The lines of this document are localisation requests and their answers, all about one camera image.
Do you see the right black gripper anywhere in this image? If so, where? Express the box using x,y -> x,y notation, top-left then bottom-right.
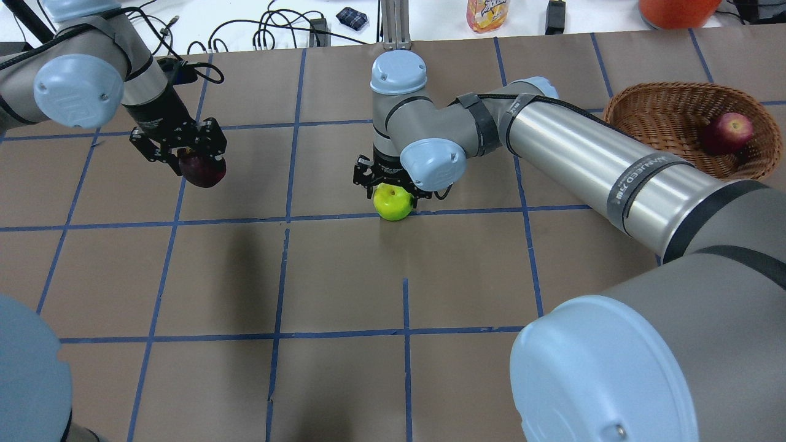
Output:
352,153 -> 434,200

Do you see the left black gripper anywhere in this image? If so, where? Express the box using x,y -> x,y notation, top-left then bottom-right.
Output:
129,101 -> 227,177

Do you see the dark red apple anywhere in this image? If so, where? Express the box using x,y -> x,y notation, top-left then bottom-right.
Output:
177,149 -> 227,188

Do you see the green apple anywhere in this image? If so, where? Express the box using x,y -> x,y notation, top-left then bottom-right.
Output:
372,184 -> 414,222

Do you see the red yellow apple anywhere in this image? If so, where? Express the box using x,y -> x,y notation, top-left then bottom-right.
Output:
699,112 -> 754,156

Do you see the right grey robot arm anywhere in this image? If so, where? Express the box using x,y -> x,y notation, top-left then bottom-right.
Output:
353,50 -> 785,441

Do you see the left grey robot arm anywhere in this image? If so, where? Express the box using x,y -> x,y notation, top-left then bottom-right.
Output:
1,1 -> 227,188

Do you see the wicker basket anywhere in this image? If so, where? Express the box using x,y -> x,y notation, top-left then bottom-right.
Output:
603,82 -> 784,181

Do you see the dark checkered pouch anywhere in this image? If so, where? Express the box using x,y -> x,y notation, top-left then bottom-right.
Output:
336,7 -> 369,31

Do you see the orange juice bottle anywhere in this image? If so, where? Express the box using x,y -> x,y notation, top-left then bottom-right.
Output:
466,0 -> 509,34

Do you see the black power adapter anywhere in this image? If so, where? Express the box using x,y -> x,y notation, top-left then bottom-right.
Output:
544,0 -> 566,36

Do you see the orange bucket with lid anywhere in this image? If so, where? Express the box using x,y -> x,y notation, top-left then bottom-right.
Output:
637,1 -> 722,29

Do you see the black cable bundle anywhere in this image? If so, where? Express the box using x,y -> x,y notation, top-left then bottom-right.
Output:
187,0 -> 369,55

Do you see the aluminium frame post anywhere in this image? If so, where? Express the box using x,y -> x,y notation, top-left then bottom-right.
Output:
379,0 -> 412,50

